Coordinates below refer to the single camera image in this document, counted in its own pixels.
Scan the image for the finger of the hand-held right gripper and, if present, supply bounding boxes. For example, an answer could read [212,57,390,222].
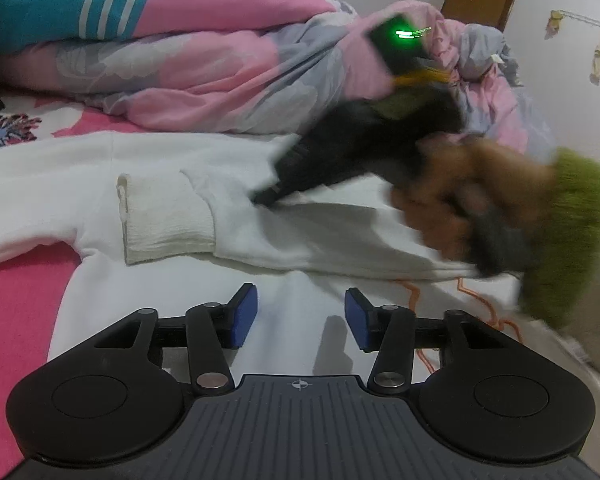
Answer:
[250,179,302,207]

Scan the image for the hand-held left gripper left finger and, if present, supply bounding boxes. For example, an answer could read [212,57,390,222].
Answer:
[94,282,259,393]

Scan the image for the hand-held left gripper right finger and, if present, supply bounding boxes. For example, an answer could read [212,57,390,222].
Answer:
[345,287,506,395]

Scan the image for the white sweatshirt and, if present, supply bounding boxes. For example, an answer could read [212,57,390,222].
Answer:
[0,130,600,401]

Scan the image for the person's right hand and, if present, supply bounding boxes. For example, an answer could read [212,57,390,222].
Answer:
[390,137,556,263]

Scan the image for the pink grey floral quilt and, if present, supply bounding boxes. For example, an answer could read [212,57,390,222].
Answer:
[0,0,556,161]

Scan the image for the brown wooden door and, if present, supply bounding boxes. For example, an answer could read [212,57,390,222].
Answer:
[440,0,523,33]

